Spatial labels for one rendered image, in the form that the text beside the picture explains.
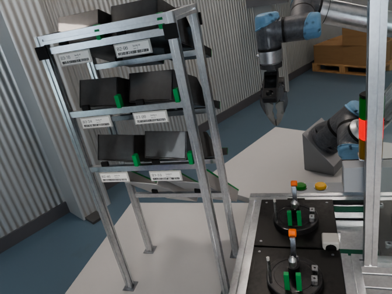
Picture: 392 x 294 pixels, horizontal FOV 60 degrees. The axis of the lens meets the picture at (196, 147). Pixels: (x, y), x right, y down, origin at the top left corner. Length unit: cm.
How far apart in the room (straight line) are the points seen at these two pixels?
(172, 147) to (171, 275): 49
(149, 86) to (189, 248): 66
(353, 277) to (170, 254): 61
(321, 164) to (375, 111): 81
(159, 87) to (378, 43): 47
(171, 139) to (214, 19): 381
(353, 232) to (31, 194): 277
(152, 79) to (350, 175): 53
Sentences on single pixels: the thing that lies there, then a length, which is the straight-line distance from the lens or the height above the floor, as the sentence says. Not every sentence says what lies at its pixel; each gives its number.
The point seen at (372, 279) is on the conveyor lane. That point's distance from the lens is 108.
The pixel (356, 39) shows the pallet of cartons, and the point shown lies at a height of 56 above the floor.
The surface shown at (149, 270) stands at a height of 86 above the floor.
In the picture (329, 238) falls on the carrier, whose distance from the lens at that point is 107.
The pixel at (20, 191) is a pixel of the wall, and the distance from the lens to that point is 334.
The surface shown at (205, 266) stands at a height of 86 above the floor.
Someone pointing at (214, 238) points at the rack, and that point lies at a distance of 95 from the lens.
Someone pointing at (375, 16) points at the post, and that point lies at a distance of 76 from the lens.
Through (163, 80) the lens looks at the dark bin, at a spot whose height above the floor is 151.
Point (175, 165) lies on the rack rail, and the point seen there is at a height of 131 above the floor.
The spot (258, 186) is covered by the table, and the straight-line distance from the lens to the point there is 155.
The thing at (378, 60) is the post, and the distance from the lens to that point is 78.
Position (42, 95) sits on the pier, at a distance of 296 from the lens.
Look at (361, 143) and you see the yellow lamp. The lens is 87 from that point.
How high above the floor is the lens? 169
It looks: 24 degrees down
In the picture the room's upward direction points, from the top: 12 degrees counter-clockwise
